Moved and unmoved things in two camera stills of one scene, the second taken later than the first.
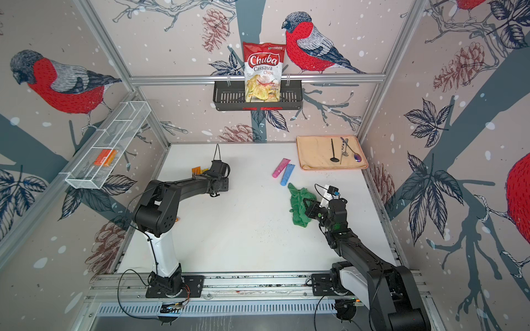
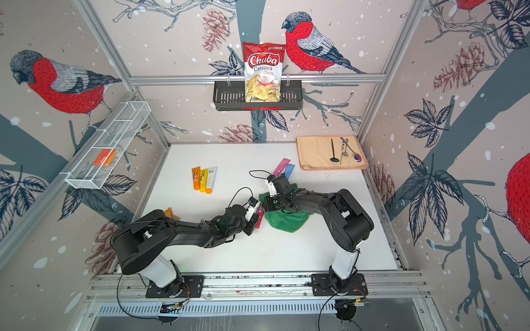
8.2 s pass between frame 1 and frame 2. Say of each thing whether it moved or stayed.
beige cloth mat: stayed
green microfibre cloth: moved
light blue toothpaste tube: stayed
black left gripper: moved
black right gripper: moved
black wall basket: stayed
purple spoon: stayed
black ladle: stayed
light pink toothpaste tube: stayed
